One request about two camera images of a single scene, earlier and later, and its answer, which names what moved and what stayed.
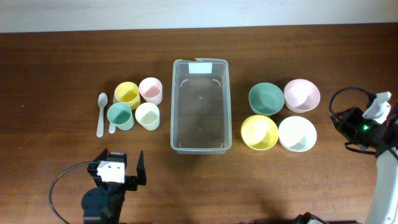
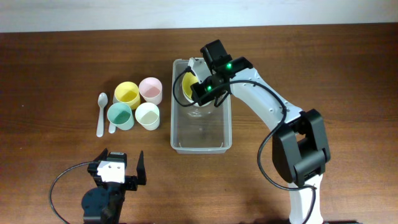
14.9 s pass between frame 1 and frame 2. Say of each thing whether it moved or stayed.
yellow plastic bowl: moved
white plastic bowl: moved
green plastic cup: stayed
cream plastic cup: stayed
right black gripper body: moved
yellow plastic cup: stayed
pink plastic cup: stayed
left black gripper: stayed
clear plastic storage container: stayed
